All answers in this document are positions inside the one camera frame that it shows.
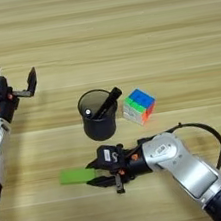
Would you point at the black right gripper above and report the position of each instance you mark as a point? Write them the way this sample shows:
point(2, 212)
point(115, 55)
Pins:
point(133, 164)

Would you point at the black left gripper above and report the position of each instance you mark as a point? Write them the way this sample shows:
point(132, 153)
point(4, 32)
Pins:
point(2, 109)

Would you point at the green rectangular eraser block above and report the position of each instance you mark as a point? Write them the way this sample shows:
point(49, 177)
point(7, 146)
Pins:
point(74, 176)

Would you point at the black mesh pen cup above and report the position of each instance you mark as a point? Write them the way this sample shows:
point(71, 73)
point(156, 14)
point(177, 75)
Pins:
point(100, 129)

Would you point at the white marker with black cap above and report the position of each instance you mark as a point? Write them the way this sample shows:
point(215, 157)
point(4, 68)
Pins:
point(87, 112)

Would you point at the black marker pen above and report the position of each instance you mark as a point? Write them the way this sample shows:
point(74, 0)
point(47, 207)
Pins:
point(109, 99)

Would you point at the colourful puzzle cube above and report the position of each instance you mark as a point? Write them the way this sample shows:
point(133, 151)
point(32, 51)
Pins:
point(140, 106)

